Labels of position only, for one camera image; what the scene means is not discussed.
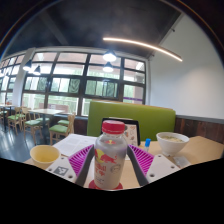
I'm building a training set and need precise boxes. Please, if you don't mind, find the green upholstered bench seat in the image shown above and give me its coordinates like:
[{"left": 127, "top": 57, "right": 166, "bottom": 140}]
[{"left": 86, "top": 100, "right": 177, "bottom": 143}]

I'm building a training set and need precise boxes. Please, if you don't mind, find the wooden dining table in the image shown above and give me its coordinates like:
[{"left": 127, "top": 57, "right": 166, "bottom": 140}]
[{"left": 28, "top": 108, "right": 66, "bottom": 134}]

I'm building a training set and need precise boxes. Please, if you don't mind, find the small white paper packet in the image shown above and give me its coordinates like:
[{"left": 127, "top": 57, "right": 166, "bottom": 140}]
[{"left": 173, "top": 155, "right": 192, "bottom": 169}]

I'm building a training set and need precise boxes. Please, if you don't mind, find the red-capped clear drink bottle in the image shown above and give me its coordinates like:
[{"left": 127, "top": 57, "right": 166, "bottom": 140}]
[{"left": 93, "top": 120, "right": 129, "bottom": 191}]

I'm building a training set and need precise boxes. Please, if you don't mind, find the black tablet with stickers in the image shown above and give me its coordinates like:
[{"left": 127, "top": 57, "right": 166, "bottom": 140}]
[{"left": 100, "top": 117, "right": 142, "bottom": 147}]

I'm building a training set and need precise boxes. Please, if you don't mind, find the long curved ceiling light strip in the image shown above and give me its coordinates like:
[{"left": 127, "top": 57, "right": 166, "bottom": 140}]
[{"left": 102, "top": 36, "right": 184, "bottom": 63}]

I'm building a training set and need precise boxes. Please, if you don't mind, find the white bowl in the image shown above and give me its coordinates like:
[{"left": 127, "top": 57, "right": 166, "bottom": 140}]
[{"left": 155, "top": 131, "right": 190, "bottom": 157}]

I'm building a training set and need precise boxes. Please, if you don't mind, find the cream mug with yellow handle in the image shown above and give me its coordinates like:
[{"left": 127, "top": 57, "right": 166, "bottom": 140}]
[{"left": 29, "top": 144, "right": 62, "bottom": 170}]

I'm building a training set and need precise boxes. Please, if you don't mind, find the small blue-capped tube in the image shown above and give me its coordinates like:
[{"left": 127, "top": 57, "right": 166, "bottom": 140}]
[{"left": 143, "top": 138, "right": 152, "bottom": 154}]

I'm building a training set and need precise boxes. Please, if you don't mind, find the white printed paper sheet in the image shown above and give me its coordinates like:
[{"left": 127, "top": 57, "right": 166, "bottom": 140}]
[{"left": 52, "top": 133, "right": 98, "bottom": 158}]

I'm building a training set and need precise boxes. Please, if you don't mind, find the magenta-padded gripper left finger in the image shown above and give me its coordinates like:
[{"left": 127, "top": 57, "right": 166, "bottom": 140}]
[{"left": 44, "top": 144, "right": 96, "bottom": 187}]

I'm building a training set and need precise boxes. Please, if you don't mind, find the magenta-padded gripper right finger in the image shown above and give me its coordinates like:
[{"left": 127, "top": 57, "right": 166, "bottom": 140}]
[{"left": 126, "top": 143, "right": 181, "bottom": 187}]

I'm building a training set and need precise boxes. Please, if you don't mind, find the group of pendant ceiling lamps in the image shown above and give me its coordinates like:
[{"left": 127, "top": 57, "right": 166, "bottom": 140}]
[{"left": 21, "top": 49, "right": 118, "bottom": 76}]

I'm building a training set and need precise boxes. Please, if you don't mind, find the group of green-seated wooden chairs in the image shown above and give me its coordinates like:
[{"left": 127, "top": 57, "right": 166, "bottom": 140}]
[{"left": 0, "top": 106, "right": 77, "bottom": 146}]

